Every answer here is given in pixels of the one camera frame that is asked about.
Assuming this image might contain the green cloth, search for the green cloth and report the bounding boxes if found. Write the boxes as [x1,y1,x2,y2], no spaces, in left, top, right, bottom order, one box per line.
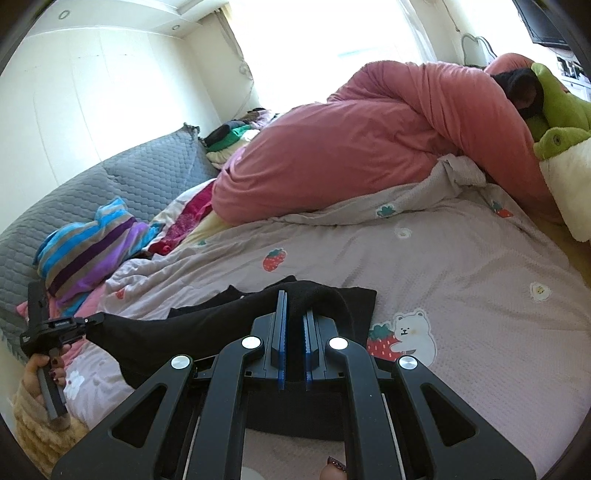
[526,62,591,161]

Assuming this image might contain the black sweater with orange cuffs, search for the black sweater with orange cuffs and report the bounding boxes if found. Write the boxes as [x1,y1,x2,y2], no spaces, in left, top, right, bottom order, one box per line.
[85,275,377,441]

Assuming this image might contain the cream folded garment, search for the cream folded garment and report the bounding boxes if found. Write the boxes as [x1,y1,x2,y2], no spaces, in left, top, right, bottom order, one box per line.
[205,138,251,172]

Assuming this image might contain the black flat screen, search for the black flat screen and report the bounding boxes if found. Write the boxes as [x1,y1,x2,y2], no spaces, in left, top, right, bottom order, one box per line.
[512,0,574,48]

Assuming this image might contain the bright window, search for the bright window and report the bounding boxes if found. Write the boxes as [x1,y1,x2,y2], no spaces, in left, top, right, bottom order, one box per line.
[222,0,462,116]

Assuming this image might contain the colourful striped blanket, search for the colourful striped blanket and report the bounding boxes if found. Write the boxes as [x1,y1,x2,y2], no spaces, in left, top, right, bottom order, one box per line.
[34,198,160,308]

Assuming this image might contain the black folded garment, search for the black folded garment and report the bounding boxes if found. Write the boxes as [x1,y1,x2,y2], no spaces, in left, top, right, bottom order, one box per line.
[203,124,232,149]

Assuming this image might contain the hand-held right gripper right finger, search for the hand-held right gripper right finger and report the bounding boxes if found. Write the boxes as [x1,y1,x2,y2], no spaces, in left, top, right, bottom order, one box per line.
[302,310,539,480]

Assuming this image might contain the white wardrobe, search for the white wardrobe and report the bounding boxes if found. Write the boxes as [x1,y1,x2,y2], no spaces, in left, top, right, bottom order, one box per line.
[0,28,259,232]

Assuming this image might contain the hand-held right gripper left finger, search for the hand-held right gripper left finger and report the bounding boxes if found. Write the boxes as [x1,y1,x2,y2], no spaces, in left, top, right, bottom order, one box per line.
[51,290,288,480]

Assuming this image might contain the person's right foot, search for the person's right foot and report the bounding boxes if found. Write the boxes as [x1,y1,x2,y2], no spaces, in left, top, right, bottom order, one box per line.
[320,456,350,480]

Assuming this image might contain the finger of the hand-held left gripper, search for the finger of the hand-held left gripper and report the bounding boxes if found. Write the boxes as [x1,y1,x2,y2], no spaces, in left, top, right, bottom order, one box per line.
[73,312,108,340]

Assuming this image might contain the strawberry print grey quilt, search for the strawberry print grey quilt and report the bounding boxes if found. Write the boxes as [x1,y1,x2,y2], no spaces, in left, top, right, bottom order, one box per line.
[60,154,591,480]

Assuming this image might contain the magenta garment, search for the magenta garment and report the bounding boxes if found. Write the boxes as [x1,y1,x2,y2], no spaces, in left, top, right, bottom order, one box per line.
[159,187,218,257]

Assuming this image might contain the green folded garment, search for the green folded garment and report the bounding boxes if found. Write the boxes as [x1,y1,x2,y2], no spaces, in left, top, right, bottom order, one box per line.
[208,126,254,151]

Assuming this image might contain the grey quilted headboard cushion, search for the grey quilted headboard cushion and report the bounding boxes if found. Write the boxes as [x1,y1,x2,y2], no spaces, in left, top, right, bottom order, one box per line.
[0,124,220,352]

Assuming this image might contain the person's left hand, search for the person's left hand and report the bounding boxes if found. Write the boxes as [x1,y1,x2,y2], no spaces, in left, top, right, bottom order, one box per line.
[24,344,71,404]

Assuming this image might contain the black plush cloth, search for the black plush cloth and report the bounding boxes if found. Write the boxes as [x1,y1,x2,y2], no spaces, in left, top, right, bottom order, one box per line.
[492,68,548,123]

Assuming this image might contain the wall photo prints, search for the wall photo prints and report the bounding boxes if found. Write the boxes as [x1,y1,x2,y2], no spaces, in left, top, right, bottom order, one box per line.
[556,55,591,86]

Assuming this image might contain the pink duvet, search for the pink duvet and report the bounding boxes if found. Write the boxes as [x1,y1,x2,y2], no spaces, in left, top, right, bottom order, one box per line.
[212,52,571,227]

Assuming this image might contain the pale yellow cloth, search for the pale yellow cloth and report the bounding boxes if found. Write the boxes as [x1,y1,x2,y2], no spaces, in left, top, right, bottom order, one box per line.
[196,210,236,243]

